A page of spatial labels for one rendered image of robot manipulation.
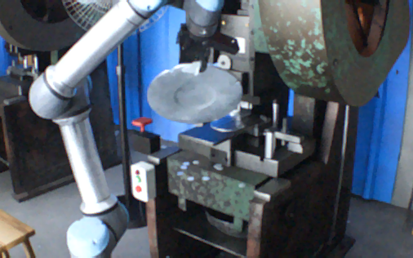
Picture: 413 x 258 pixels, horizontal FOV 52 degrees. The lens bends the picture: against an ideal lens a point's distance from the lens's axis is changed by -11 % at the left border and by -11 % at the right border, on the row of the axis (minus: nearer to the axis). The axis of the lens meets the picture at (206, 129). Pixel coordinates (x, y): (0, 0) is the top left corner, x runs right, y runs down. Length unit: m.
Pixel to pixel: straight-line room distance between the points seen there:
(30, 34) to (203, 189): 1.38
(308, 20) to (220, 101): 0.47
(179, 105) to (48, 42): 1.34
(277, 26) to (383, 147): 1.72
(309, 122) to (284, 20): 0.75
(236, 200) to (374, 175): 1.40
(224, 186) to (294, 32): 0.67
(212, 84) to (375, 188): 1.72
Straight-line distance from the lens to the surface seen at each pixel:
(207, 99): 1.47
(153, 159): 1.79
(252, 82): 1.64
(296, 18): 1.17
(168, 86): 1.41
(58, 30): 2.69
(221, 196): 1.66
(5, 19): 2.52
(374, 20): 1.76
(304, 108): 1.85
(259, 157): 1.62
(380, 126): 2.76
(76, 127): 1.26
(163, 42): 3.53
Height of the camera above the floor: 1.32
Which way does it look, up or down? 19 degrees down
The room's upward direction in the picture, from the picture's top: straight up
